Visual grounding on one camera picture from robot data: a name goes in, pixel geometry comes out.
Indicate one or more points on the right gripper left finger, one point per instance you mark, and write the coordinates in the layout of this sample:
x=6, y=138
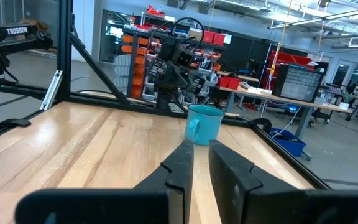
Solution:
x=179, y=174

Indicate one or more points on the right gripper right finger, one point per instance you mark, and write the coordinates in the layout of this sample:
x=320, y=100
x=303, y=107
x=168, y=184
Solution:
x=228, y=180

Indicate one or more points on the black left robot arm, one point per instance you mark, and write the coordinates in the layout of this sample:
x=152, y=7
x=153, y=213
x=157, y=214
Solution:
x=168, y=46

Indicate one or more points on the rack of orange bins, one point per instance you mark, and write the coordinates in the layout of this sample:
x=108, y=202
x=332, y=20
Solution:
x=137, y=65

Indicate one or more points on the red storage bins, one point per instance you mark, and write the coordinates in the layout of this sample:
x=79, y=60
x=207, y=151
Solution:
x=213, y=37

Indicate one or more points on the teal ceramic mug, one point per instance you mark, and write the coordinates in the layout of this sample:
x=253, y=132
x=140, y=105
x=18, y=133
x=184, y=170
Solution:
x=205, y=127

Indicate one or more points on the blue storage bin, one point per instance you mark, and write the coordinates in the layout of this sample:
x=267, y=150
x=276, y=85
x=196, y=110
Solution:
x=287, y=143

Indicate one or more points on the wooden workbench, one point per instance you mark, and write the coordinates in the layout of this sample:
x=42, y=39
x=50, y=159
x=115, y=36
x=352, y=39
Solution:
x=281, y=99

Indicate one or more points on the black small-parts drawer cabinet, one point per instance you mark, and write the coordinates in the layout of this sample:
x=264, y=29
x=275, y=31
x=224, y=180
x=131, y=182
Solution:
x=297, y=82

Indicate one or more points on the red crate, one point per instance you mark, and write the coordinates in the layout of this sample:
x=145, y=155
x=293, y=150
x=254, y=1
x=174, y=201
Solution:
x=291, y=59

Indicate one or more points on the potted green plant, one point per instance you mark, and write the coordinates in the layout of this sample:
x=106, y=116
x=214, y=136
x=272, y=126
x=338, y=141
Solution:
x=347, y=96

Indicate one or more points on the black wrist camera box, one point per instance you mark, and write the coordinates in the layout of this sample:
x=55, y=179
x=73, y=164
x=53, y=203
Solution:
x=183, y=57

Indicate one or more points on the black frame clamp foot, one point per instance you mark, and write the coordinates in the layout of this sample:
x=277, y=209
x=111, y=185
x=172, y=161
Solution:
x=261, y=123
x=14, y=123

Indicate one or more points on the black aluminium rig frame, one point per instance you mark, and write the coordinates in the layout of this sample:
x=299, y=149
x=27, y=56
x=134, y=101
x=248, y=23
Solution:
x=64, y=49

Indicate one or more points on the silver corner bracket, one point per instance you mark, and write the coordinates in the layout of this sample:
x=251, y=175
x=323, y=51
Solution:
x=51, y=90

